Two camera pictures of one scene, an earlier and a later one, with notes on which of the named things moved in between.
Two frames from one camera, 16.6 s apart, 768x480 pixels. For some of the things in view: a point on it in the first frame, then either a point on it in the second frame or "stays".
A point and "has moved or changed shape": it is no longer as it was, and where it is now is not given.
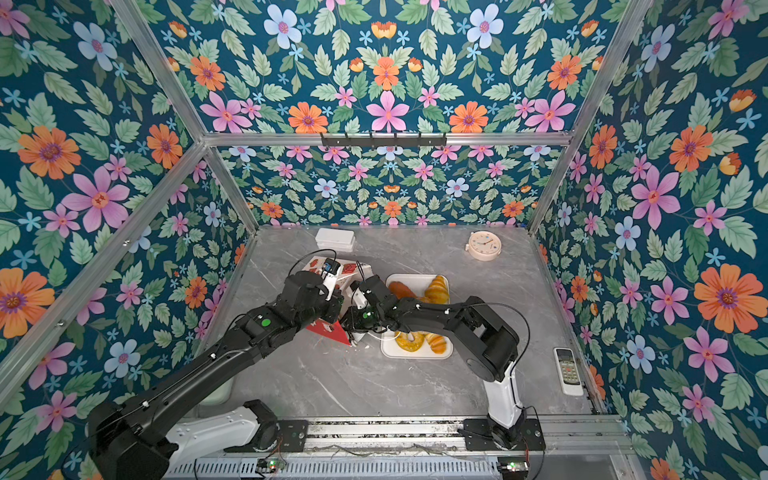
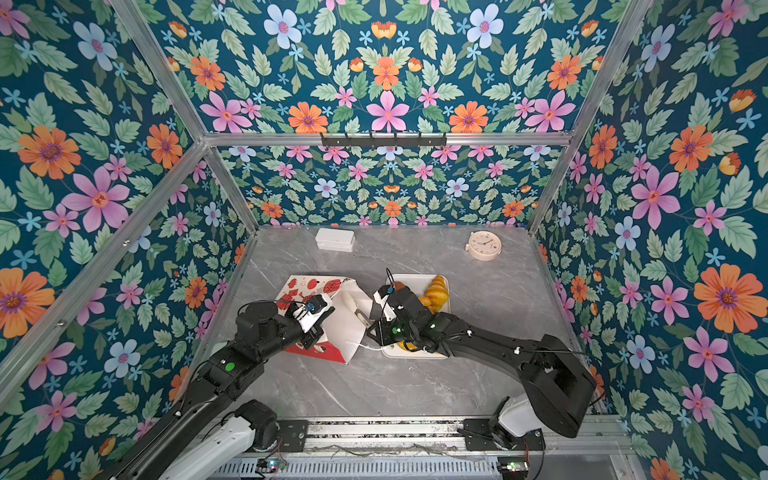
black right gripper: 353,316 → 381,330
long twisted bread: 437,291 stays
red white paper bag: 336,330 has moved or changed shape
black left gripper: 337,302 → 314,335
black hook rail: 372,141 stays
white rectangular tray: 389,348 stays
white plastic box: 334,239 stays
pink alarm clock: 484,245 stays
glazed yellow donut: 403,341 stays
